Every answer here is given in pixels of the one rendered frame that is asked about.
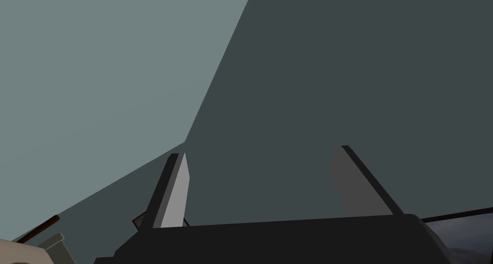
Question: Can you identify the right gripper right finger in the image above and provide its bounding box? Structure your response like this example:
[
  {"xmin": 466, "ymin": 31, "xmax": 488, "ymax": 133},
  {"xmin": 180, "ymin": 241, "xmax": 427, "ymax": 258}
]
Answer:
[{"xmin": 330, "ymin": 145, "xmax": 405, "ymax": 217}]

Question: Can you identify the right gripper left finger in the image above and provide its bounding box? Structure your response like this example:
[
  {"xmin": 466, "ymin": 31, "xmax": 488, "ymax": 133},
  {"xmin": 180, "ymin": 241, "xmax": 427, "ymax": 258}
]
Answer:
[{"xmin": 139, "ymin": 152, "xmax": 191, "ymax": 230}]

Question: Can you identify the brown wooden rod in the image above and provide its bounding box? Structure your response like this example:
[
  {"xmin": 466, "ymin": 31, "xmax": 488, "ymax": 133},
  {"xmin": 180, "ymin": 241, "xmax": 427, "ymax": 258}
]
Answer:
[{"xmin": 16, "ymin": 214, "xmax": 61, "ymax": 244}]

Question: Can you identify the dark framed wall picture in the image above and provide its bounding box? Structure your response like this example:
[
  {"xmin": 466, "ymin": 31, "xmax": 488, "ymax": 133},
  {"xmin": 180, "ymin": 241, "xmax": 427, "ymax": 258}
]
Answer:
[{"xmin": 420, "ymin": 207, "xmax": 493, "ymax": 264}]

